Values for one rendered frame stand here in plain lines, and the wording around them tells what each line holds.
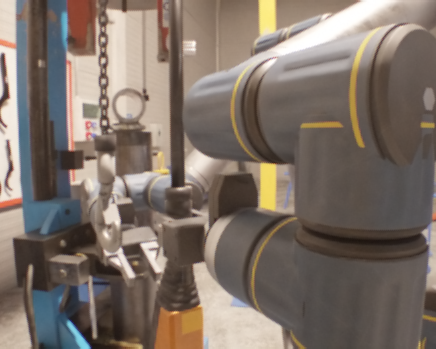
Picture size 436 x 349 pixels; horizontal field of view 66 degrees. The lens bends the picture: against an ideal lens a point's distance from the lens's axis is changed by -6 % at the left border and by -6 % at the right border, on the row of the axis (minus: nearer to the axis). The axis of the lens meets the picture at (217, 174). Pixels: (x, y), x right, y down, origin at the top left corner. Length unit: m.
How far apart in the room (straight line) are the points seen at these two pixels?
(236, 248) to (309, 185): 0.12
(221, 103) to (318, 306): 0.21
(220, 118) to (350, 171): 0.16
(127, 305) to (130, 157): 0.64
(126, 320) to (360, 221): 1.51
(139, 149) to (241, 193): 1.11
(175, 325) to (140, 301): 1.05
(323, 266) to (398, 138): 0.10
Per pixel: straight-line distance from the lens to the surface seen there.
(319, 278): 0.28
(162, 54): 1.58
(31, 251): 1.47
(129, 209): 0.86
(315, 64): 0.28
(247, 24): 12.83
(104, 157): 0.63
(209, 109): 0.38
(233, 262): 0.36
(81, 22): 1.66
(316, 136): 0.26
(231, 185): 0.42
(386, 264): 0.27
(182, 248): 0.44
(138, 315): 1.68
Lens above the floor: 1.44
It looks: 6 degrees down
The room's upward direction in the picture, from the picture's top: 1 degrees counter-clockwise
